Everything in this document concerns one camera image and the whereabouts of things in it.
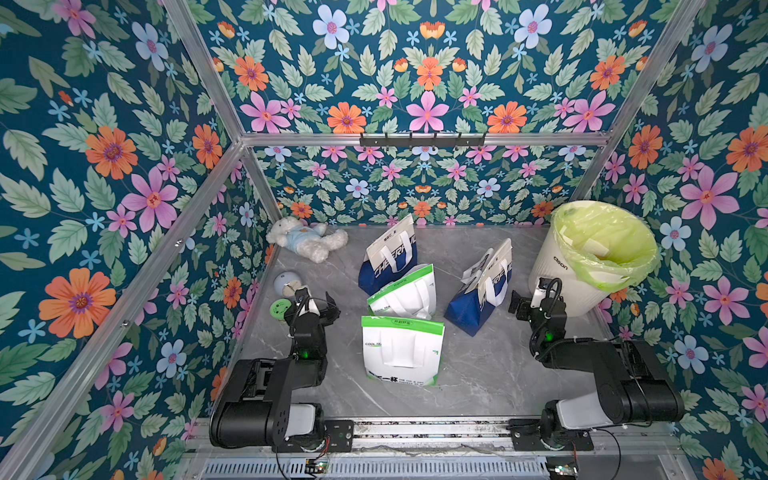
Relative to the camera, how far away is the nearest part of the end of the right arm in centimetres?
84

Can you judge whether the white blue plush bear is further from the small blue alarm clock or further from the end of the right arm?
the end of the right arm

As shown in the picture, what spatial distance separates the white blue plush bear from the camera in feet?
3.33

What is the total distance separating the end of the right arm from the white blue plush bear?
0.62 meters

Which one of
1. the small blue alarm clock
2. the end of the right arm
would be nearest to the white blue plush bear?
the small blue alarm clock
